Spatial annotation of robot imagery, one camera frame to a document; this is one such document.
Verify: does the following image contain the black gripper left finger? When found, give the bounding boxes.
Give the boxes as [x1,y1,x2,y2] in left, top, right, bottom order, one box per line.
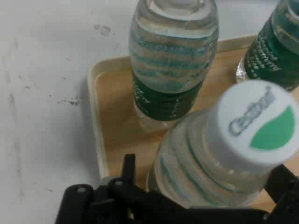
[55,153,192,224]

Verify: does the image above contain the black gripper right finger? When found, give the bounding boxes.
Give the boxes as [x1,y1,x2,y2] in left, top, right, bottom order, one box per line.
[263,164,299,224]

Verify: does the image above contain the Cestbon water bottle white cap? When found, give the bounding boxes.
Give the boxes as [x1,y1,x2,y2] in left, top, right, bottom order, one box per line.
[146,80,299,210]

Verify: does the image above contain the wooden tray cream rim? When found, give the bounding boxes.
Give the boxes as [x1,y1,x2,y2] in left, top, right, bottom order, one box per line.
[86,34,299,213]

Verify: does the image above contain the clear water bottle green label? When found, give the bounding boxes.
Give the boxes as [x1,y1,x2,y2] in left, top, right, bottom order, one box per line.
[235,0,299,92]
[128,0,220,129]

